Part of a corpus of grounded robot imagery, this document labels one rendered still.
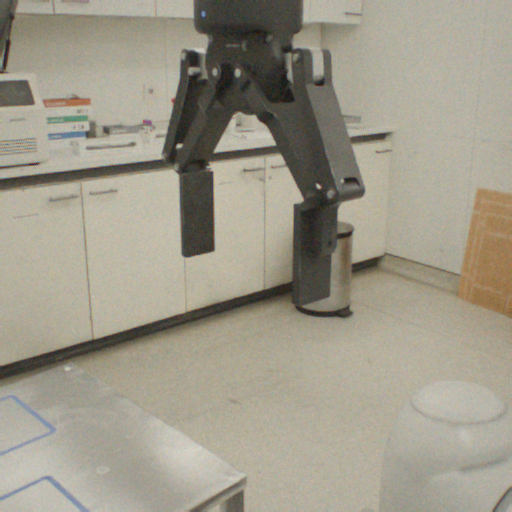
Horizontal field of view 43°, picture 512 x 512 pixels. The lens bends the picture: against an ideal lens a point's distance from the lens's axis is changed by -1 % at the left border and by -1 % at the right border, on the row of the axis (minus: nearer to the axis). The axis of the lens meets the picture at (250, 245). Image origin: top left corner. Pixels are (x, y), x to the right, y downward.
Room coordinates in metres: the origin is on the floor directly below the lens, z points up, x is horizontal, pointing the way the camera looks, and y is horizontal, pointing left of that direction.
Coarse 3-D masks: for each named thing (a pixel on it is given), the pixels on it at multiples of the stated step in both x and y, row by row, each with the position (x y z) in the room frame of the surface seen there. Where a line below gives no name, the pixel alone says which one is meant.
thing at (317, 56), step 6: (312, 48) 0.42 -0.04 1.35; (288, 54) 0.43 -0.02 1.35; (312, 54) 0.41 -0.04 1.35; (318, 54) 0.42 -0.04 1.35; (288, 60) 0.43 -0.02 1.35; (312, 60) 0.41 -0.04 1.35; (318, 60) 0.42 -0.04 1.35; (288, 66) 0.43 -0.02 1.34; (318, 66) 0.42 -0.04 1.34; (288, 72) 0.42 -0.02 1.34; (318, 72) 0.42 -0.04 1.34; (288, 78) 0.42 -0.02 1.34; (318, 78) 0.42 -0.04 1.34
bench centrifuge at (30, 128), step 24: (0, 0) 2.74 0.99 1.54; (0, 24) 2.84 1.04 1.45; (0, 48) 2.95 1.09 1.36; (0, 72) 2.70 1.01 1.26; (0, 96) 2.55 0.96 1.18; (24, 96) 2.61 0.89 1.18; (0, 120) 2.52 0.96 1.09; (24, 120) 2.58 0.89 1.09; (0, 144) 2.52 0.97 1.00; (24, 144) 2.57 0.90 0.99
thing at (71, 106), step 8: (80, 96) 3.24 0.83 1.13; (48, 104) 3.05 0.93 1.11; (56, 104) 3.08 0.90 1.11; (64, 104) 3.10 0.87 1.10; (72, 104) 3.12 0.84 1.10; (80, 104) 3.15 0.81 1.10; (88, 104) 3.17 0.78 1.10; (48, 112) 3.05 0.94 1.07; (56, 112) 3.07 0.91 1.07; (64, 112) 3.10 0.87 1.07; (72, 112) 3.12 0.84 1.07; (80, 112) 3.15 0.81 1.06; (88, 112) 3.17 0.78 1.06
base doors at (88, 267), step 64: (0, 192) 2.50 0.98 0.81; (64, 192) 2.66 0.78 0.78; (128, 192) 2.85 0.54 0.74; (256, 192) 3.32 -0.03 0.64; (384, 192) 3.96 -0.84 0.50; (0, 256) 2.48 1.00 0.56; (64, 256) 2.64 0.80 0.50; (128, 256) 2.83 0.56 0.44; (256, 256) 3.32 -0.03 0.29; (0, 320) 2.46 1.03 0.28; (64, 320) 2.63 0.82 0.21; (128, 320) 2.82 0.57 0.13
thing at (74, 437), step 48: (48, 384) 0.96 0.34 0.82; (96, 384) 0.96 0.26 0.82; (0, 432) 0.82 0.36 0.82; (48, 432) 0.82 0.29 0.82; (96, 432) 0.82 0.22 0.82; (144, 432) 0.82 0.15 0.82; (0, 480) 0.71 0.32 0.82; (48, 480) 0.71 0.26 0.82; (96, 480) 0.71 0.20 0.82; (144, 480) 0.71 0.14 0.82; (192, 480) 0.71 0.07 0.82; (240, 480) 0.72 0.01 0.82
